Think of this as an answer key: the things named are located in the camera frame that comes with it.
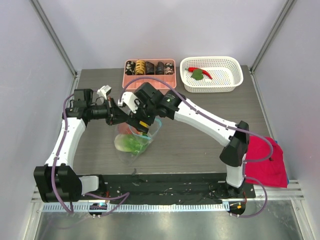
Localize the white perforated basket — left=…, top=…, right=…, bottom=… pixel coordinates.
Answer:
left=179, top=56, right=244, bottom=93

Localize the clear zip top bag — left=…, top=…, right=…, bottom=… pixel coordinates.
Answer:
left=113, top=118, right=162, bottom=165

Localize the red toy chili pepper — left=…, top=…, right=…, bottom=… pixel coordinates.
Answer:
left=185, top=67, right=213, bottom=81

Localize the pink divided tray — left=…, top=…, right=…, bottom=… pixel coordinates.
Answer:
left=122, top=58, right=177, bottom=93

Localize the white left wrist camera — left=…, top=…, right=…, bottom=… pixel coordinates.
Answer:
left=97, top=85, right=112, bottom=100

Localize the red folded cloth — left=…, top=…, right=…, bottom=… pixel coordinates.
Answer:
left=245, top=135, right=288, bottom=188

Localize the green toy lettuce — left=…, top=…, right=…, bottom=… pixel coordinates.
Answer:
left=114, top=134, right=150, bottom=156

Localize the white slotted cable duct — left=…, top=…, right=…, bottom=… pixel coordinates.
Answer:
left=42, top=202, right=230, bottom=213

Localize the yellow striped roll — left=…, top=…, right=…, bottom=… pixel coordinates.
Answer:
left=135, top=59, right=146, bottom=75

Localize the red toy tomato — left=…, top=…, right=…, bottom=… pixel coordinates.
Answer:
left=117, top=123, right=131, bottom=134

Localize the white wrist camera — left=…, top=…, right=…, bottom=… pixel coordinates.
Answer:
left=97, top=85, right=112, bottom=100
left=117, top=91, right=139, bottom=114

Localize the black pink roll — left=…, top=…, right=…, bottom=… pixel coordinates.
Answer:
left=164, top=62, right=175, bottom=75

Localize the dark brown roll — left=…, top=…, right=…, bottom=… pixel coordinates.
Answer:
left=145, top=61, right=155, bottom=75

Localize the small green toy leaf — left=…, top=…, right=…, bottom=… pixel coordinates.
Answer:
left=191, top=68, right=204, bottom=81

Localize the toy watermelon slice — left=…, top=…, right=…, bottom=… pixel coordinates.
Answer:
left=130, top=127, right=147, bottom=137

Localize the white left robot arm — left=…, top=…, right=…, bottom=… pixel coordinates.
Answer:
left=33, top=85, right=128, bottom=203

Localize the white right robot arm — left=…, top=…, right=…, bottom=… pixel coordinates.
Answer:
left=118, top=82, right=249, bottom=198

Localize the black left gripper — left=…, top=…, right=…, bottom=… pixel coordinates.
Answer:
left=87, top=96, right=129, bottom=126

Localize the black floral sushi roll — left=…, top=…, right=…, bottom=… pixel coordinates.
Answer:
left=124, top=60, right=136, bottom=76

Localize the black blue roll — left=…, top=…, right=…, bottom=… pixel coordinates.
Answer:
left=155, top=61, right=165, bottom=75

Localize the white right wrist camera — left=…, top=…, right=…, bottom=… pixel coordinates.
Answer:
left=117, top=91, right=139, bottom=114

